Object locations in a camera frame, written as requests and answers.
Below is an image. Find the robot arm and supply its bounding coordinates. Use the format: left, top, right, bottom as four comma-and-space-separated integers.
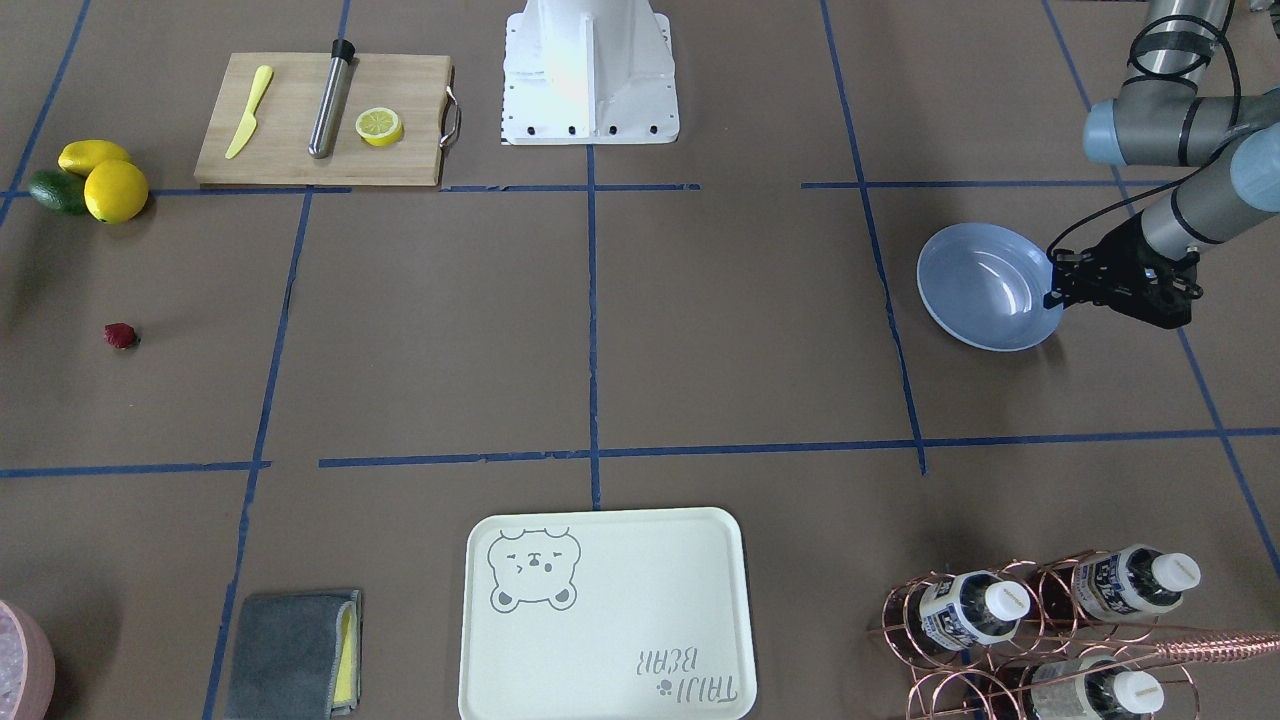
1042, 1, 1279, 329

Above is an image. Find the green avocado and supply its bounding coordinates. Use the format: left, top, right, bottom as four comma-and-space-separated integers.
27, 170, 90, 217

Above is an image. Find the yellow lemon round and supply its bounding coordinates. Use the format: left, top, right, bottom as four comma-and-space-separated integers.
84, 159, 150, 224

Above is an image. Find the steel cylinder with black cap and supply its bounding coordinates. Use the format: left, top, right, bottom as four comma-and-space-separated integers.
307, 38, 356, 159

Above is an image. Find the yellow plastic knife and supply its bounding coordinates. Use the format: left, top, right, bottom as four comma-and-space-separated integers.
224, 65, 274, 160

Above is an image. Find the pink bowl with ice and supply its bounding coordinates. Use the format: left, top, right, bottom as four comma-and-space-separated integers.
1, 601, 56, 719

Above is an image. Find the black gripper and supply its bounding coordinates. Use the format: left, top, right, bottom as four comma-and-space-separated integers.
1043, 217, 1203, 331

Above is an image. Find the cream bear tray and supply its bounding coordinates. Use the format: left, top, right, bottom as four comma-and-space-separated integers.
458, 507, 758, 719

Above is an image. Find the yellow lemon oblong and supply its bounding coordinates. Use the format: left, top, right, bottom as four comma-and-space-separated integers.
58, 138, 132, 178

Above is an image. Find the red strawberry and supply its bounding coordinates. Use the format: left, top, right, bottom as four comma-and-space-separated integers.
102, 322, 140, 350

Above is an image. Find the half lemon slice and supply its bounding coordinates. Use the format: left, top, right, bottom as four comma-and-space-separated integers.
355, 108, 404, 147

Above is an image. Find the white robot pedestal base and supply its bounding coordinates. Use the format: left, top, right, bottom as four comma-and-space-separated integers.
500, 1, 681, 146

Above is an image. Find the bottle with white cap lower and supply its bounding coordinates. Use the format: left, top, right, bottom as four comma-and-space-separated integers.
1024, 655, 1166, 719

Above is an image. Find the wooden cutting board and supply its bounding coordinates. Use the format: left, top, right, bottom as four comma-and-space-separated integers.
193, 53, 454, 188

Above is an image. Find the grey yellow folded cloth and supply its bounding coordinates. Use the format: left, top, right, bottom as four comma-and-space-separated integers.
223, 588, 364, 719

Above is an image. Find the blue plate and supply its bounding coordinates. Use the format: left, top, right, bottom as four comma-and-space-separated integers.
915, 222, 1064, 354

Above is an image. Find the bottle with white cap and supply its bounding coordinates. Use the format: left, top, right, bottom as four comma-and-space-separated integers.
1069, 544, 1203, 623
1024, 655, 1166, 719
916, 571, 1033, 652

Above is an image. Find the copper wire bottle rack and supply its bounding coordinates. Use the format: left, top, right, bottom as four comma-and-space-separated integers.
864, 571, 1277, 719

